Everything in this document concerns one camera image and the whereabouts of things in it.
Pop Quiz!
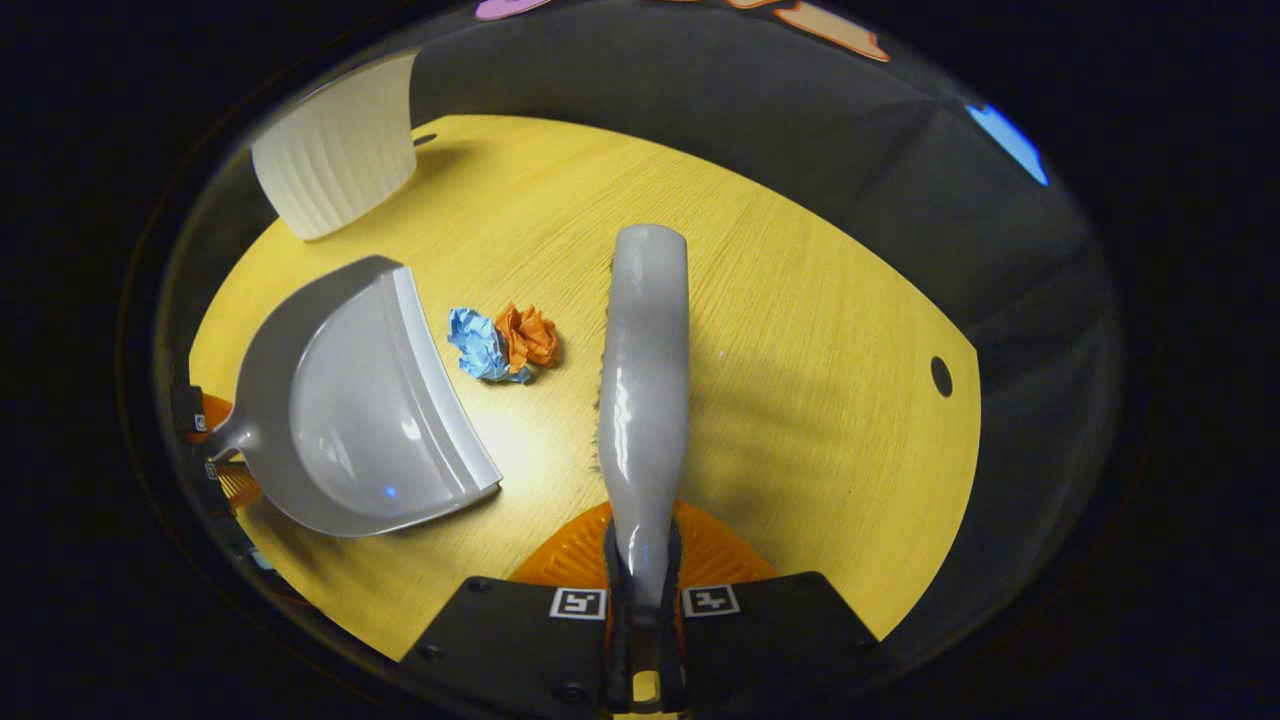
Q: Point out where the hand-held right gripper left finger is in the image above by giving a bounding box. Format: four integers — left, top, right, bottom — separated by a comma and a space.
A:
400, 501, 643, 720

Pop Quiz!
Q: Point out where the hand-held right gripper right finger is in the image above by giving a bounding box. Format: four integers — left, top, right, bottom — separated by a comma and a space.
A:
642, 501, 883, 716

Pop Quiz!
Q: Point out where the grey plastic dustpan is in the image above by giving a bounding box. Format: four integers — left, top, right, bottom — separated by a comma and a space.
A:
204, 254, 504, 540

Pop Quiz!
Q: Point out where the small grey broom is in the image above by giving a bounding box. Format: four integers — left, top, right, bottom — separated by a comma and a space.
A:
594, 223, 692, 613

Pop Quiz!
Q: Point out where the blue paper ball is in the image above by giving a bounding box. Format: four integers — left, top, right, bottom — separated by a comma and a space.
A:
446, 306, 532, 385

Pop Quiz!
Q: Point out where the white ribbed garbage bin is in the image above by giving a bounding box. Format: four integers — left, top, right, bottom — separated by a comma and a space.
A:
249, 51, 420, 242

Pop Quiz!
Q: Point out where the orange paper ball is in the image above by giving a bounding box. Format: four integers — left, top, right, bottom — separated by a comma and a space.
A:
494, 302, 562, 374

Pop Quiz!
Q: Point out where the wooden desktop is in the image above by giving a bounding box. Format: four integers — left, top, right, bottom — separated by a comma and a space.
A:
187, 112, 984, 663

